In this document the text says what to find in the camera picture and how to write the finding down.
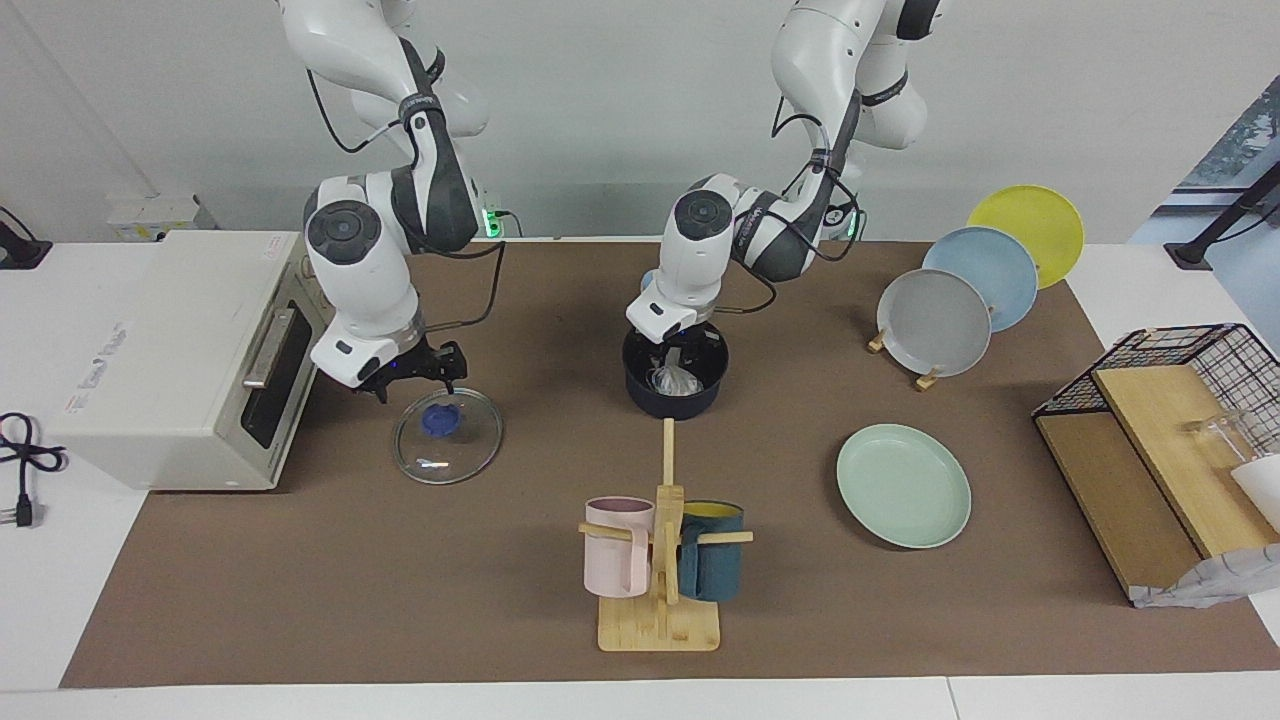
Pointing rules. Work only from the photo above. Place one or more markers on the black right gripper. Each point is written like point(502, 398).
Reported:
point(410, 362)

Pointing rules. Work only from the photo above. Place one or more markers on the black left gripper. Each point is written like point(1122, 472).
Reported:
point(685, 342)

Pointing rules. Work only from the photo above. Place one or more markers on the clear vermicelli packet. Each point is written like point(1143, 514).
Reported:
point(678, 382)

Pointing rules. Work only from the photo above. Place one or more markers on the glass lid with blue knob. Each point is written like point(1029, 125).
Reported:
point(450, 450)

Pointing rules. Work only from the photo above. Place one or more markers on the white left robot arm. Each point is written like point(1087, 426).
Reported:
point(700, 250)

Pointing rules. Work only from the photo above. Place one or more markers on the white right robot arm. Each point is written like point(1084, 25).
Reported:
point(365, 270)

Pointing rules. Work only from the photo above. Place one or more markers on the wooden plate rack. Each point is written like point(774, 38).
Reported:
point(928, 380)

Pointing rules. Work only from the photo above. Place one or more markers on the grey plate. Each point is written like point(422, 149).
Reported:
point(930, 325)

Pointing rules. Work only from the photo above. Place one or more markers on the green plate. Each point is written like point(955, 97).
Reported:
point(900, 485)

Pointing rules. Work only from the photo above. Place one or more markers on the light blue plate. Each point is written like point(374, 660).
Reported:
point(1000, 270)

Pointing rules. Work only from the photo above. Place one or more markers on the yellow plate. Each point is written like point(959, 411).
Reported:
point(1040, 215)

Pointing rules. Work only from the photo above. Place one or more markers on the dark blue saucepan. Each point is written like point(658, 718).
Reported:
point(680, 408)

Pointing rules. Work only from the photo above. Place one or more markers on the brown table mat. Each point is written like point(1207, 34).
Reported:
point(450, 560)

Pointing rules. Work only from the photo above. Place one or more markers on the teal mug yellow inside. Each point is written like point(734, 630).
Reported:
point(715, 565)

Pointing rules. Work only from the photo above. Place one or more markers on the pink mug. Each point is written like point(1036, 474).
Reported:
point(612, 560)

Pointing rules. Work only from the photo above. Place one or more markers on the white toaster oven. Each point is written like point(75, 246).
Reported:
point(160, 360)

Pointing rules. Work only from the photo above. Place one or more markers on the wooden mug rack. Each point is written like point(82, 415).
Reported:
point(660, 625)

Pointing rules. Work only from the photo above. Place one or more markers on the white power strip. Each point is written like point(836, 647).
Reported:
point(155, 215)

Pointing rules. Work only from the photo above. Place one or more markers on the wooden shelf unit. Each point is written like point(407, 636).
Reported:
point(1150, 440)

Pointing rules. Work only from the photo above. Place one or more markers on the clear glass cup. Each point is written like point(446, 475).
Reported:
point(1225, 435)

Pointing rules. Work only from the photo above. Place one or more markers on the black stand base with pole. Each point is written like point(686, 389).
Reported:
point(1215, 230)

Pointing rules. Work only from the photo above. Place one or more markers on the patterned white bag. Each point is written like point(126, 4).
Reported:
point(1200, 582)

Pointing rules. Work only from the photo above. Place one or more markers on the white cup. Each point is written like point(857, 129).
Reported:
point(1262, 490)

